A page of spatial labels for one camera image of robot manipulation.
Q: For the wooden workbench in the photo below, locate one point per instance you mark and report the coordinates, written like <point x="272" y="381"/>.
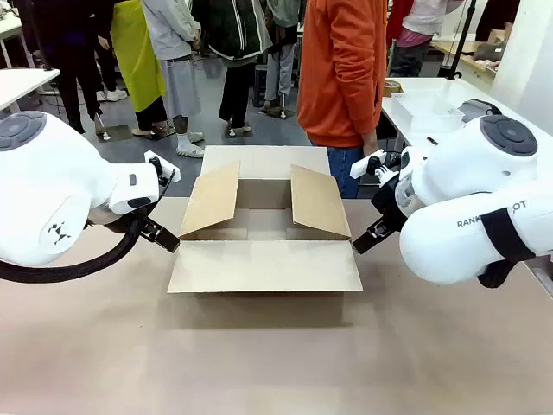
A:
<point x="471" y="58"/>

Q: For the bystander in yellow apron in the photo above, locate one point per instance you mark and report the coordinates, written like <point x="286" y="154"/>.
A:
<point x="138" y="60"/>

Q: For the black tripod stand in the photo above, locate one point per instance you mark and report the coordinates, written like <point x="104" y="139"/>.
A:
<point x="459" y="39"/>

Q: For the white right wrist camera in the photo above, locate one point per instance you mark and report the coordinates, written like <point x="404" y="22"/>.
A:
<point x="366" y="164"/>

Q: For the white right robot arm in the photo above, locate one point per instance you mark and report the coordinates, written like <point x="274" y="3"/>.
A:
<point x="466" y="207"/>

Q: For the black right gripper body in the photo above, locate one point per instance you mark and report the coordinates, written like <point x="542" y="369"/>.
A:
<point x="388" y="201"/>

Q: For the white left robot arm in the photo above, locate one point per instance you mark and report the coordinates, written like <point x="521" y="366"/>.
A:
<point x="52" y="190"/>

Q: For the person's right hand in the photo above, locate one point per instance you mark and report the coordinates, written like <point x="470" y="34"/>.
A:
<point x="370" y="144"/>

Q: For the bystander in red jacket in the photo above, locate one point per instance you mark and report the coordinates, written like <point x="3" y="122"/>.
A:
<point x="415" y="34"/>

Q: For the bystander in grey trousers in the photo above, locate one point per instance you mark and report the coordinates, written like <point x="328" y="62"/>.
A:
<point x="281" y="56"/>

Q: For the brown cardboard box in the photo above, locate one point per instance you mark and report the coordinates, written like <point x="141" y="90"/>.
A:
<point x="263" y="268"/>

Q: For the brown packing tape roll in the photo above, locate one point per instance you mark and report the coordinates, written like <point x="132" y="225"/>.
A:
<point x="391" y="88"/>

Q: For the bystander in grey coat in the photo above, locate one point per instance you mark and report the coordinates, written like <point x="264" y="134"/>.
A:
<point x="177" y="56"/>

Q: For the white table with grey edge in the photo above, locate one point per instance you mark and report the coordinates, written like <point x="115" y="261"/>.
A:
<point x="21" y="84"/>

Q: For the bystander in dark clothes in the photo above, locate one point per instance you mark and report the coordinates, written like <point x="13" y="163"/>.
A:
<point x="69" y="52"/>

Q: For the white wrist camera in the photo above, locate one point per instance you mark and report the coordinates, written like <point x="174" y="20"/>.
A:
<point x="160" y="162"/>
<point x="366" y="164"/>

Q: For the large white side table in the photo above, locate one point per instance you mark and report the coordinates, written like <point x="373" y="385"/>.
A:
<point x="432" y="88"/>

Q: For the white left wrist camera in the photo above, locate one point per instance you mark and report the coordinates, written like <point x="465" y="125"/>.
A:
<point x="160" y="162"/>

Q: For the person in orange hoodie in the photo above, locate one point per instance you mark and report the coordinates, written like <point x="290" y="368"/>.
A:
<point x="328" y="73"/>

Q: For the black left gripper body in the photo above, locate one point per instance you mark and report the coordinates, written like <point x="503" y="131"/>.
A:
<point x="143" y="226"/>

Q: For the clear white plastic tray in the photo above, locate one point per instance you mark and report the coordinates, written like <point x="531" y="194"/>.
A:
<point x="425" y="113"/>

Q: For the bystander in dark green jacket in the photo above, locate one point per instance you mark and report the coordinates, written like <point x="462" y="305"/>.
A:
<point x="237" y="47"/>

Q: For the person's right forearm orange sleeve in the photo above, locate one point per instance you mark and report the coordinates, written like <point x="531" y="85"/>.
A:
<point x="365" y="104"/>

